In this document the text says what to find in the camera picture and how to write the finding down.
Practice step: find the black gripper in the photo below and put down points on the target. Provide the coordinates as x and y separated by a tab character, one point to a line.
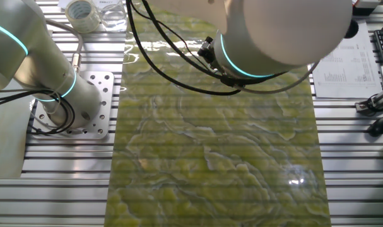
207	48

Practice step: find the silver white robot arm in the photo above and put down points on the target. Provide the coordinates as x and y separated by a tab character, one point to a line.
273	31

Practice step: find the large clear glass beaker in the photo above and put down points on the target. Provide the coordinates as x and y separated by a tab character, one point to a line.
114	22

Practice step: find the green marble pattern mat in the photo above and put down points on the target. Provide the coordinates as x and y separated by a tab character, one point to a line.
210	157

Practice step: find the clear packing tape roll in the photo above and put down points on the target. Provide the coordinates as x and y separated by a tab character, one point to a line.
90	23

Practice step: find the printed table paper sheet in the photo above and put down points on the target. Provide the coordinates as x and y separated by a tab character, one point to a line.
342	75

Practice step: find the white box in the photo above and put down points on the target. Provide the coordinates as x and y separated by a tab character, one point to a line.
368	3

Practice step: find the thin aluminium pole with clamp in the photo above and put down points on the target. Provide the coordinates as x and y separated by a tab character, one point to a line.
380	99

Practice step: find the black computer mouse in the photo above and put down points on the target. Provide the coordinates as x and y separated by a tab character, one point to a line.
380	126

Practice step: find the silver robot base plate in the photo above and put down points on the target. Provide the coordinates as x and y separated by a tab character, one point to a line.
103	104

